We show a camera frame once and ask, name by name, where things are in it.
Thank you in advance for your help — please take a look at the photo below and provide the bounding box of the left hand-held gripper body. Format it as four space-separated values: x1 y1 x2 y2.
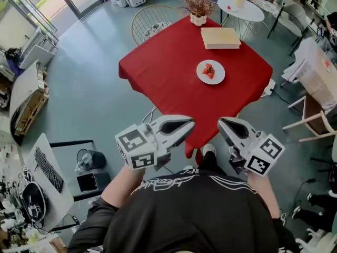
115 124 172 171

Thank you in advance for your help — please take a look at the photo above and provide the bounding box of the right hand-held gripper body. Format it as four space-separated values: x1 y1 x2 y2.
229 132 285 178

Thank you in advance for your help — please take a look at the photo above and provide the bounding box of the white round plate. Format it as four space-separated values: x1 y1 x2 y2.
196 59 226 85

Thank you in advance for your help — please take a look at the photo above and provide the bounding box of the person's right forearm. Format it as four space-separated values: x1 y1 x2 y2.
247 172 281 220

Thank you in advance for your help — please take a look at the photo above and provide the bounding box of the person's left forearm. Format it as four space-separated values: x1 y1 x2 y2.
101 164 145 209

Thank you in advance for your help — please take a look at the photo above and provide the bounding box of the red tablecloth table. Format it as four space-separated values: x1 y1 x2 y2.
118 16 274 166

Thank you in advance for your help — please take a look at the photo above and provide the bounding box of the person's grey shoe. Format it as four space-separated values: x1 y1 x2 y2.
202 143 217 157

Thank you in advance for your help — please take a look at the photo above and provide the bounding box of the person's black trouser leg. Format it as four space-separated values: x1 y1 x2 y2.
197 151 227 176

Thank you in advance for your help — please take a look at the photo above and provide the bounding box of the white floor power strip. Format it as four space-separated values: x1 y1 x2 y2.
260 78 276 98

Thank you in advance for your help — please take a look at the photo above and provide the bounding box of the white wooden chair brown seat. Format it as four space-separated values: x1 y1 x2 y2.
283 95 337 143

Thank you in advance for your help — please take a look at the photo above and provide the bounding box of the white seat black-legged chair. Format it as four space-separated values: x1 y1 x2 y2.
310 135 337 173

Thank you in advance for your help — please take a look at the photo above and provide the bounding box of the person's black printed t-shirt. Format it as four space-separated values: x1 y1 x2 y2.
67 169 301 253

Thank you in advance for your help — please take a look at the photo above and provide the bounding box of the table with beige cloth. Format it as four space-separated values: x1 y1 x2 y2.
281 37 337 113

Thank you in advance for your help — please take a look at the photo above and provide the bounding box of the black white patterned seat cushion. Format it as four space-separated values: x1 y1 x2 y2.
143 22 173 42

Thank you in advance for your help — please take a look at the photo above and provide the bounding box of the black keyboard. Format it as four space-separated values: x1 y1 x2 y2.
34 147 64 193

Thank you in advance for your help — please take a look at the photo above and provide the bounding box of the white curved desk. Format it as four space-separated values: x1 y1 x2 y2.
26 133 75 231

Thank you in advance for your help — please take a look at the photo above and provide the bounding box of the beige thick book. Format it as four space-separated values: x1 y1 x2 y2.
200 27 242 50

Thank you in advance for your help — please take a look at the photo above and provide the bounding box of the white plastic chair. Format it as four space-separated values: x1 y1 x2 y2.
296 228 337 253

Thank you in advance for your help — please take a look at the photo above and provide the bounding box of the wooden pallet stack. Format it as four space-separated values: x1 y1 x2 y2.
14 70 50 137

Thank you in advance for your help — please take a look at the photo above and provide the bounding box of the black oval tub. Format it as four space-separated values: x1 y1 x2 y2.
21 182 47 222

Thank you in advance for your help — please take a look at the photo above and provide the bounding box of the white round side table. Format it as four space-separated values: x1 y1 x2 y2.
217 0 265 41

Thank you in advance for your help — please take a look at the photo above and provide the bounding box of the dried plant in white pot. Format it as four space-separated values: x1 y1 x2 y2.
180 0 215 26

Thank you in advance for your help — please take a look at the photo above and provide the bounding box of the grey upholstered chair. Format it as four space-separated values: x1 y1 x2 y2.
267 3 310 55

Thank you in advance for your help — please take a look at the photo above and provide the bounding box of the white low cabinet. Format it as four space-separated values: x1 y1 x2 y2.
19 30 58 70

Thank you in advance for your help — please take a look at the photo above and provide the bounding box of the long white floor cable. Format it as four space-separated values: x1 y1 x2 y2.
142 105 158 123

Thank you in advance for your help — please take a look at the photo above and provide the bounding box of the black floor cable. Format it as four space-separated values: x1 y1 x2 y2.
272 88 293 105

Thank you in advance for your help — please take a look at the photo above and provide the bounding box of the black wire waste bin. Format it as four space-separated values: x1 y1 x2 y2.
75 148 106 173

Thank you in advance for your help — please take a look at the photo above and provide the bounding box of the gold wire chair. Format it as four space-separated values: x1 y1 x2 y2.
131 4 180 46

